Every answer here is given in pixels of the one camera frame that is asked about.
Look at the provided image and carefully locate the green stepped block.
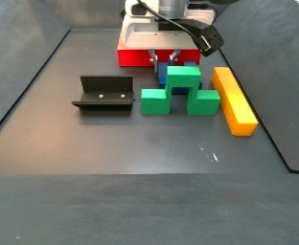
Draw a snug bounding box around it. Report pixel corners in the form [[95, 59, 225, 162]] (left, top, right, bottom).
[[140, 63, 220, 116]]

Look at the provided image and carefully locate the black angle fixture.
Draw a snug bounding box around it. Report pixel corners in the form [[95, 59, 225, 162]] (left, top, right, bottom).
[[71, 75, 134, 110]]

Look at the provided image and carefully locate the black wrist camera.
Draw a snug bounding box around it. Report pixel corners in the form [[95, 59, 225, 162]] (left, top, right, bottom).
[[178, 19, 224, 56]]

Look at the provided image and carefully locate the yellow long block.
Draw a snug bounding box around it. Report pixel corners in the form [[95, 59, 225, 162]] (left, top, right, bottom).
[[210, 67, 257, 137]]

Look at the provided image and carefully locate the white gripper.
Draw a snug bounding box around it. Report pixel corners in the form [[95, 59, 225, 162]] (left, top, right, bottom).
[[119, 0, 214, 73]]

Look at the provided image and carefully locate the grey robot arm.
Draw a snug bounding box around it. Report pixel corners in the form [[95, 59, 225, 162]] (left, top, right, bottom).
[[115, 0, 214, 68]]

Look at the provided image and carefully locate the blue U-shaped block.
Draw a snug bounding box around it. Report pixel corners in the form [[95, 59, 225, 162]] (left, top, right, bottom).
[[157, 61, 202, 95]]

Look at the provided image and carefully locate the red base fixture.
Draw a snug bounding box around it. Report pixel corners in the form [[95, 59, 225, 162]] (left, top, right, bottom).
[[115, 40, 200, 67]]

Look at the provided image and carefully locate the black cable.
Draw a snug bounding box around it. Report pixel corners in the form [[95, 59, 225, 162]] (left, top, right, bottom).
[[134, 0, 208, 46]]

